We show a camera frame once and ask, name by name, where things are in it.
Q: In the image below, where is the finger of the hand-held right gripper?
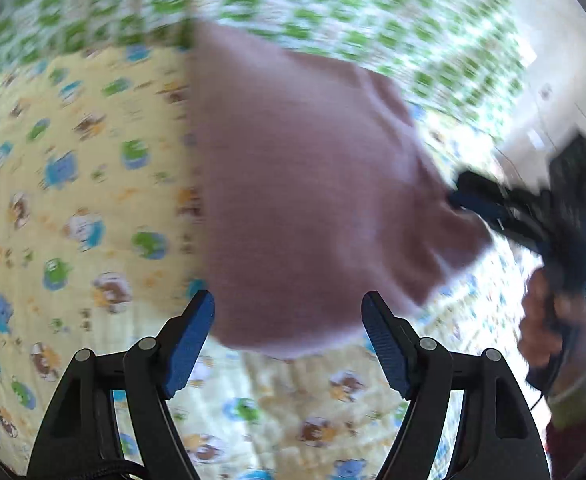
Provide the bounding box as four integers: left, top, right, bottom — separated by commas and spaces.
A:
447, 191, 548, 257
455, 170, 548, 213

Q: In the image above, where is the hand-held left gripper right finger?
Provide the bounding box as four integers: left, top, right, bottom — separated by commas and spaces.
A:
361, 290, 552, 480

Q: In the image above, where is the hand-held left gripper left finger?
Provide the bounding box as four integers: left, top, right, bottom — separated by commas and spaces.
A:
26, 290, 216, 480

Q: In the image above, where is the purple knitted sweater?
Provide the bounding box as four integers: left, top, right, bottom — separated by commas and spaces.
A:
187, 22, 496, 362

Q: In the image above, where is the person's right forearm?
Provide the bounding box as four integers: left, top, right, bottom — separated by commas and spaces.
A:
543, 345, 586, 480

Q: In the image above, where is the person's right hand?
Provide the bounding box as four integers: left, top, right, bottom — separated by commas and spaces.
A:
518, 266, 586, 377

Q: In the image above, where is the yellow cartoon print bedsheet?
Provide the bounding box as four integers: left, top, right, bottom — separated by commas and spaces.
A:
0, 45, 554, 480

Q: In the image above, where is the green checked printed quilt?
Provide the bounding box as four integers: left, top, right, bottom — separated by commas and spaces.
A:
0, 0, 540, 137

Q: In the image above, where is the black cord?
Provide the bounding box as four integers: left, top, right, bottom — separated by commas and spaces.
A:
98, 456, 150, 480

